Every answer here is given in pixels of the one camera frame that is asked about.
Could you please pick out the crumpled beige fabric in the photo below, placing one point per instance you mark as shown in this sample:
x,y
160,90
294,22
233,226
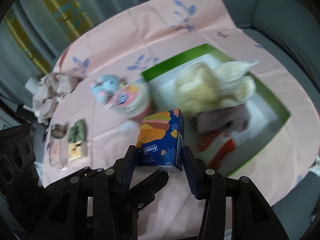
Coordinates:
x,y
50,92

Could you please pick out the pink lidded canister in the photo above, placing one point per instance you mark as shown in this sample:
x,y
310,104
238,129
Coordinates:
x,y
130,100

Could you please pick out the blue elephant plush toy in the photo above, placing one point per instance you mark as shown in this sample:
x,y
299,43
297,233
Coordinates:
x,y
105,87

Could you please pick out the yellow and cream fluffy towel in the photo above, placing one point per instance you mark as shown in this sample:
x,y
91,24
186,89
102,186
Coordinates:
x,y
195,90
232,70

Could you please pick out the dark object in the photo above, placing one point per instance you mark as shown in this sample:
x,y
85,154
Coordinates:
x,y
22,112

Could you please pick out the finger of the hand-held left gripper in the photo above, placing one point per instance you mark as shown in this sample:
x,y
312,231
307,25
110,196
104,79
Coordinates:
x,y
90,171
150,187

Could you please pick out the crumpled white tissue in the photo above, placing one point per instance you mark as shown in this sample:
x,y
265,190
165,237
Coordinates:
x,y
315,166

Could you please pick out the glass bottle with metal lid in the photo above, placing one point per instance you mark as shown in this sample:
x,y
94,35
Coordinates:
x,y
57,132

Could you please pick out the blue tissue pack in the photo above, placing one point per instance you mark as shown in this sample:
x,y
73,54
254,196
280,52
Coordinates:
x,y
160,135

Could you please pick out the pink printed bedsheet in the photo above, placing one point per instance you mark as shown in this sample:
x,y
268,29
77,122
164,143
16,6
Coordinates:
x,y
150,42

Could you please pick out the grey-green fluffy cloth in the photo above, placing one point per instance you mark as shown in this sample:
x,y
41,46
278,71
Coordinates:
x,y
77,130

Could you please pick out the green cardboard box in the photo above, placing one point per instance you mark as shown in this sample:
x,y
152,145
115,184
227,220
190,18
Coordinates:
x,y
170,66

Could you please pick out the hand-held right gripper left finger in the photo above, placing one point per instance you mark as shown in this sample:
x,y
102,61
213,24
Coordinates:
x,y
127,172

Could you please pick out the yellow tissue packet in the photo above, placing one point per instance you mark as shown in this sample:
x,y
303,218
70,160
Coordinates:
x,y
76,152

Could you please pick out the grey sofa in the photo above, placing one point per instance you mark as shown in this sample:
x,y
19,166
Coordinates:
x,y
282,17

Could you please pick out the purple fluffy cloth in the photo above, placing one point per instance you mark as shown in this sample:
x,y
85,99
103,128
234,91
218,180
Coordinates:
x,y
220,120

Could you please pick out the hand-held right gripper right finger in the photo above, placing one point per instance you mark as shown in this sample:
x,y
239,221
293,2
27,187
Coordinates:
x,y
192,177

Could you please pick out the red white snack packet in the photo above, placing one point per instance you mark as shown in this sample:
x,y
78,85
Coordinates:
x,y
225,147

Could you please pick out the yellow patterned curtain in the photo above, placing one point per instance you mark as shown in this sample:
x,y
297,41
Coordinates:
x,y
57,7

